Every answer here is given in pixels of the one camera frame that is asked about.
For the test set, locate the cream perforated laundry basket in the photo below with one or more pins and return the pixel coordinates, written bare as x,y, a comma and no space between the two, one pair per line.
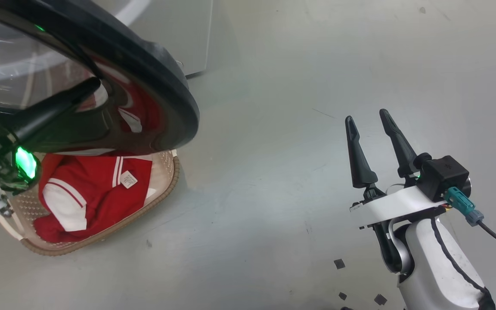
162,181

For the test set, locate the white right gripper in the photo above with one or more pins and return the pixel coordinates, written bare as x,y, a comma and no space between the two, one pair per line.
398,206

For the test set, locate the black round glass machine door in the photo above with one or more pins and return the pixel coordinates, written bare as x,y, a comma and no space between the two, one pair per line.
162,73

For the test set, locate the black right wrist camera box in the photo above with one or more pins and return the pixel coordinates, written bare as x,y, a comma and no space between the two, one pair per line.
441,176

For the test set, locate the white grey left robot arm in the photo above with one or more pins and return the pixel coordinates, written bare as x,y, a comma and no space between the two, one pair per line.
24,172

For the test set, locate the white front-load washing machine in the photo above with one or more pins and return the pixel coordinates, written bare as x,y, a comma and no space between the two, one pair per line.
179,34

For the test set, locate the teal right camera connector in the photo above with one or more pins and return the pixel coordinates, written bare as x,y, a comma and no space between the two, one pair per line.
459,202

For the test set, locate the red and white clothing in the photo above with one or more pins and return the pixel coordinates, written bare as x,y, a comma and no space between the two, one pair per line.
88,189

